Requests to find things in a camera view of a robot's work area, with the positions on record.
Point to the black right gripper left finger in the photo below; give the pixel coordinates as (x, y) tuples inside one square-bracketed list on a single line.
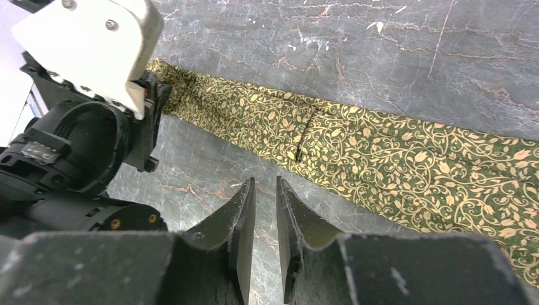
[(209, 263)]

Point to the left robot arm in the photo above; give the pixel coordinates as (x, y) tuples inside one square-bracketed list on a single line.
[(74, 211)]

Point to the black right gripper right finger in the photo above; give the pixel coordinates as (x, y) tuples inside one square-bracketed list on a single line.
[(322, 264)]

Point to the green gold vine tie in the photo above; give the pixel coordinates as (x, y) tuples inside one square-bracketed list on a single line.
[(426, 176)]

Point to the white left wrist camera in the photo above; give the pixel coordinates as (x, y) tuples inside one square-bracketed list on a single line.
[(103, 46)]

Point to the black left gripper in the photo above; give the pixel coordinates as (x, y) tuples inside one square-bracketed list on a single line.
[(81, 142)]

